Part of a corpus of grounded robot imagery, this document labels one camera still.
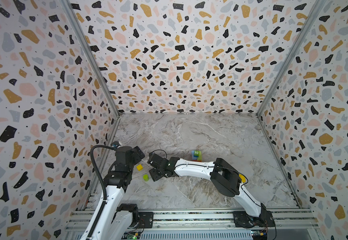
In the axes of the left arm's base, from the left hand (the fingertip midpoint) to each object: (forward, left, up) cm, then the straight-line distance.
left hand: (133, 150), depth 78 cm
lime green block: (+4, -37, -15) cm, 40 cm away
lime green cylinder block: (-8, -5, -16) cm, 19 cm away
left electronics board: (-35, -1, -19) cm, 40 cm away
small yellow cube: (-1, 0, -18) cm, 18 cm away
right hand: (-6, -8, -15) cm, 17 cm away
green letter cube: (+4, -35, -12) cm, 37 cm away
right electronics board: (-36, -62, -19) cm, 74 cm away
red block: (+2, -35, -16) cm, 39 cm away
